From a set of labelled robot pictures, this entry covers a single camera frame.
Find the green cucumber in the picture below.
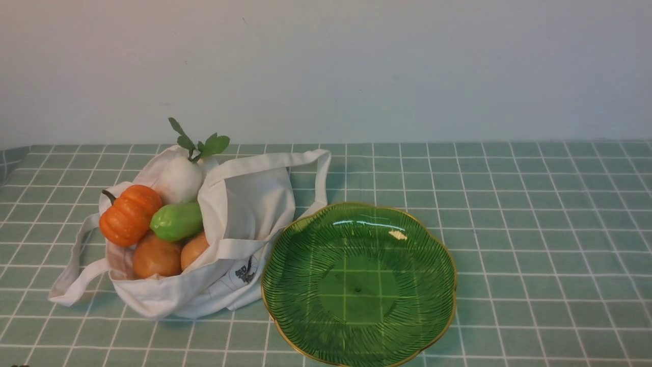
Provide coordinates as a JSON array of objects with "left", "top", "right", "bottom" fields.
[{"left": 150, "top": 202, "right": 203, "bottom": 242}]

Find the white cloth tote bag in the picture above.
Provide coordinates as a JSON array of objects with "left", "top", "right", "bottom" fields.
[{"left": 47, "top": 149, "right": 332, "bottom": 319}]

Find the green glass plate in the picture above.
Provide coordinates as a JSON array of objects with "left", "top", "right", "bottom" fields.
[{"left": 260, "top": 202, "right": 458, "bottom": 366}]

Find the white radish with leaves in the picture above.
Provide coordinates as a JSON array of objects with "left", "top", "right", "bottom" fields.
[{"left": 153, "top": 118, "right": 230, "bottom": 204}]

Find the brown potato right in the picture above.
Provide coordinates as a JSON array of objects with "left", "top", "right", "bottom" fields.
[{"left": 181, "top": 231, "right": 209, "bottom": 270}]

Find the brown potato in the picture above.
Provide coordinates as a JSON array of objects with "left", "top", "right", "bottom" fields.
[
  {"left": 132, "top": 231, "right": 182, "bottom": 279},
  {"left": 181, "top": 231, "right": 209, "bottom": 270}
]

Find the brown potato left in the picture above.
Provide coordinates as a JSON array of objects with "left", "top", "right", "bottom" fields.
[{"left": 132, "top": 231, "right": 182, "bottom": 279}]

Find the orange mini pumpkin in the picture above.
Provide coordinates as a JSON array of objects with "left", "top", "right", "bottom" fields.
[{"left": 99, "top": 185, "right": 163, "bottom": 248}]

